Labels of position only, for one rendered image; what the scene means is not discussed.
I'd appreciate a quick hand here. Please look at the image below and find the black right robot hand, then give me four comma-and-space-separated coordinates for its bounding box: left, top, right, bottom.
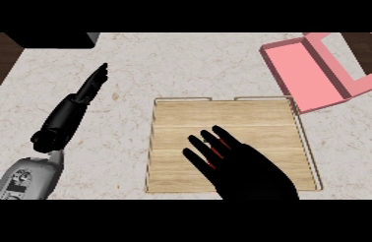
181, 124, 301, 201

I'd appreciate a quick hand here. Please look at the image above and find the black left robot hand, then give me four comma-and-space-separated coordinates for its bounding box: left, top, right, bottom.
29, 62, 110, 154

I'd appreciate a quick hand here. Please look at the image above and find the red bell pepper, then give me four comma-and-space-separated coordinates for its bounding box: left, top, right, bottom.
202, 137, 233, 170

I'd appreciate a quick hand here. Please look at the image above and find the pale wooden tray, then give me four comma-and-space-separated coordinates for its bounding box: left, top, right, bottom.
143, 95, 324, 194

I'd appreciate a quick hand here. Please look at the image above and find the pink cardboard box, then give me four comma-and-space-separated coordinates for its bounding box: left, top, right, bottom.
258, 32, 372, 115

